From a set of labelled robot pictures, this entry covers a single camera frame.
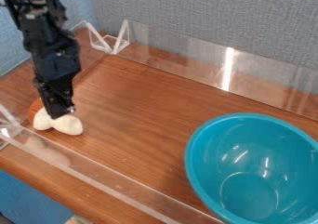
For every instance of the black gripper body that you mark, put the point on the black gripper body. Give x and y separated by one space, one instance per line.
56 60

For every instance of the clear acrylic panel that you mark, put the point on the clear acrylic panel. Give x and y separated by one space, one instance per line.
62 171
12 53
268 81

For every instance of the clear acrylic corner bracket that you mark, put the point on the clear acrylic corner bracket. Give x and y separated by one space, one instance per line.
106 43

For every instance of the clear acrylic back panel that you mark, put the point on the clear acrylic back panel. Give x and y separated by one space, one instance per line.
268 81

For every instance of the white brown toy mushroom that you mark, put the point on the white brown toy mushroom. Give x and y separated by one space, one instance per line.
68 124

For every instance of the clear acrylic left panel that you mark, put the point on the clear acrylic left panel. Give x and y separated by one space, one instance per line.
12 53

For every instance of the clear acrylic front panel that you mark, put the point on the clear acrylic front panel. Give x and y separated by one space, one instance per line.
62 171

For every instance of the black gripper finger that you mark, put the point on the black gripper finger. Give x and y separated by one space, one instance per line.
56 95
40 87

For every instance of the blue plastic bowl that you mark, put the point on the blue plastic bowl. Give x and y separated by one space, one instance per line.
251 166

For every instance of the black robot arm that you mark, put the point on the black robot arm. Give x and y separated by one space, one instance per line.
38 18

